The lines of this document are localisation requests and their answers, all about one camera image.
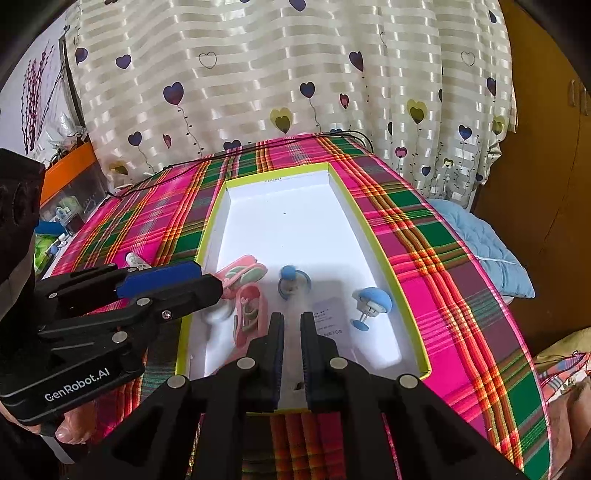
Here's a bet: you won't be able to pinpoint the green packets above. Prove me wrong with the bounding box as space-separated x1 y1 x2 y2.
31 233 55 275

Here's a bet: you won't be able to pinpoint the light blue quilted cushion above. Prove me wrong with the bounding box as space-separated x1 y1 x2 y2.
427 198 537 301

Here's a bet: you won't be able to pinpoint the blue box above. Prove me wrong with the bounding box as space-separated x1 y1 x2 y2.
36 220 71 237

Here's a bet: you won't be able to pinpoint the blue dome-shaped plastic gadget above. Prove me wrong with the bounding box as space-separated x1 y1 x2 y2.
349 286 394 333

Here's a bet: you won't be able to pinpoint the pink plastic clip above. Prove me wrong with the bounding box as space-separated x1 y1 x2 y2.
232 283 271 348
216 257 269 297

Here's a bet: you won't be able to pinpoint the heart print striped curtain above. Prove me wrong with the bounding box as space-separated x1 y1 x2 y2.
60 0 519 217

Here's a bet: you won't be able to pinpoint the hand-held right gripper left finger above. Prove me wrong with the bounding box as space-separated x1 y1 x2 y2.
67 312 286 480

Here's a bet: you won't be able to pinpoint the orange rimmed storage bin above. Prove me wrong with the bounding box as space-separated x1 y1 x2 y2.
39 141 110 220

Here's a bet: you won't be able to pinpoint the yellow-green cardboard box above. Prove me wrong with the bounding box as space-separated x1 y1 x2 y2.
174 161 433 417

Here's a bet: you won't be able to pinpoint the pink green plaid blanket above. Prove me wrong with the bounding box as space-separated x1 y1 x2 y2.
46 133 554 480

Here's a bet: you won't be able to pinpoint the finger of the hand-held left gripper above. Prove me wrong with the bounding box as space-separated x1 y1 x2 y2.
36 274 228 354
34 261 203 306

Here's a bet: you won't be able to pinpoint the wooden wardrobe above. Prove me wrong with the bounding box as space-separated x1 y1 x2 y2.
473 0 591 356

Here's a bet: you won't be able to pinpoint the black cable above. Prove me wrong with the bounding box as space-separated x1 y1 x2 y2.
108 130 376 199

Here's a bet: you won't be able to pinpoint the lavender tube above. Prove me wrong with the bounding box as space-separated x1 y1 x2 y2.
311 296 355 347

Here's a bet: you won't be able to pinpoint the blue ring-shaped plastic gadget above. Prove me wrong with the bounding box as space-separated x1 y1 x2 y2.
276 265 312 302

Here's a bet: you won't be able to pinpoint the person's left hand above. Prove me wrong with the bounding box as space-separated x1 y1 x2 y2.
54 401 101 446

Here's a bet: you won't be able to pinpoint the yellow patterned cloth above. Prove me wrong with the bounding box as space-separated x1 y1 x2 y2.
534 335 591 474

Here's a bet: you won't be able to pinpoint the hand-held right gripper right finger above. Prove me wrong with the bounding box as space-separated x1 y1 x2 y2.
300 312 531 480

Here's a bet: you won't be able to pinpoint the purple dried flower branches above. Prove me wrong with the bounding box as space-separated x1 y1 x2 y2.
21 44 63 155

